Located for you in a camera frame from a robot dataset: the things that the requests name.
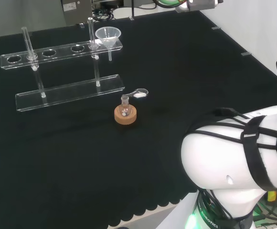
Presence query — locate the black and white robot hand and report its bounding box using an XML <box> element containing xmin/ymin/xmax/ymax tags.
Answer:
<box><xmin>175</xmin><ymin>3</ymin><xmax>191</xmax><ymax>13</ymax></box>

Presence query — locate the clear plastic funnel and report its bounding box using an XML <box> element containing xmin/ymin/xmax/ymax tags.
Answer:
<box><xmin>95</xmin><ymin>27</ymin><xmax>122</xmax><ymax>62</ymax></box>

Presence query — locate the glass weighing funnel with powder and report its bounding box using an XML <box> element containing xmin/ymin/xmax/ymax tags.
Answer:
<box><xmin>128</xmin><ymin>87</ymin><xmax>149</xmax><ymax>99</ymax></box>

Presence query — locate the clear acrylic funnel stand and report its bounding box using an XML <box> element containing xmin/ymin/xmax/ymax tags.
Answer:
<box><xmin>0</xmin><ymin>17</ymin><xmax>126</xmax><ymax>112</ymax></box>

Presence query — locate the grey metal cabinet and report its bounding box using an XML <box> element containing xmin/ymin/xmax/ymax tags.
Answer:
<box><xmin>61</xmin><ymin>0</ymin><xmax>93</xmax><ymax>26</ymax></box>

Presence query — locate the small round-bottom glass flask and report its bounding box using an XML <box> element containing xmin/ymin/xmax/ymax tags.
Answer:
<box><xmin>120</xmin><ymin>94</ymin><xmax>132</xmax><ymax>117</ymax></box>

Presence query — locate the black bench cloth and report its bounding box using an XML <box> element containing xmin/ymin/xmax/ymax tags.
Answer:
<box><xmin>0</xmin><ymin>10</ymin><xmax>277</xmax><ymax>228</ymax></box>

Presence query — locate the pale board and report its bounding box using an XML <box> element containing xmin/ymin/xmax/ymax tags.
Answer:
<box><xmin>156</xmin><ymin>192</ymin><xmax>201</xmax><ymax>229</ymax></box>

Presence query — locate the green cable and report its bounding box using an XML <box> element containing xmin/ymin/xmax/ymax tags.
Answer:
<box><xmin>155</xmin><ymin>0</ymin><xmax>178</xmax><ymax>6</ymax></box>

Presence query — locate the cork ring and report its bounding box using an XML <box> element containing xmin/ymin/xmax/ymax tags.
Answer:
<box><xmin>114</xmin><ymin>104</ymin><xmax>138</xmax><ymax>125</ymax></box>

